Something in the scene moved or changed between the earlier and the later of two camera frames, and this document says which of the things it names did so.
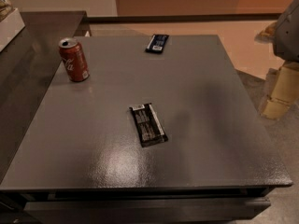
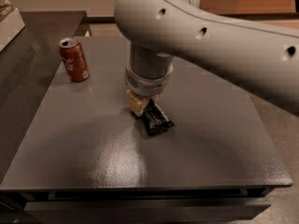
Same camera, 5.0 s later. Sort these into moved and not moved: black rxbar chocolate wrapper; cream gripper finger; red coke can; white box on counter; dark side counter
Moved: cream gripper finger; black rxbar chocolate wrapper
Not moved: dark side counter; red coke can; white box on counter
